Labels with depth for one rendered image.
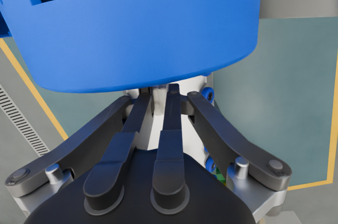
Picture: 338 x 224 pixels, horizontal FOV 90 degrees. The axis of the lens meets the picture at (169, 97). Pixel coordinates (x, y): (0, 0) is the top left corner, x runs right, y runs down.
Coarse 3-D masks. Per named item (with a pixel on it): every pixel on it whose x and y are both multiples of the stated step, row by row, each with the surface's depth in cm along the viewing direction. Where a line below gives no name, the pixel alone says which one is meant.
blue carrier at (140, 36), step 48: (0, 0) 13; (48, 0) 24; (96, 0) 10; (144, 0) 10; (192, 0) 11; (240, 0) 13; (48, 48) 12; (96, 48) 11; (144, 48) 11; (192, 48) 12; (240, 48) 14
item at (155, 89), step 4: (152, 88) 16; (156, 88) 16; (152, 92) 16; (156, 92) 16; (156, 96) 16; (156, 100) 16; (156, 104) 17; (160, 104) 17; (156, 108) 17; (160, 108) 17; (156, 112) 17; (160, 112) 17
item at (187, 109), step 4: (172, 84) 19; (176, 84) 19; (168, 88) 18; (172, 88) 18; (176, 88) 18; (180, 96) 16; (184, 96) 16; (184, 100) 15; (184, 104) 15; (188, 104) 15; (184, 108) 15; (188, 108) 15; (192, 108) 15; (184, 112) 15; (188, 112) 15; (192, 112) 15
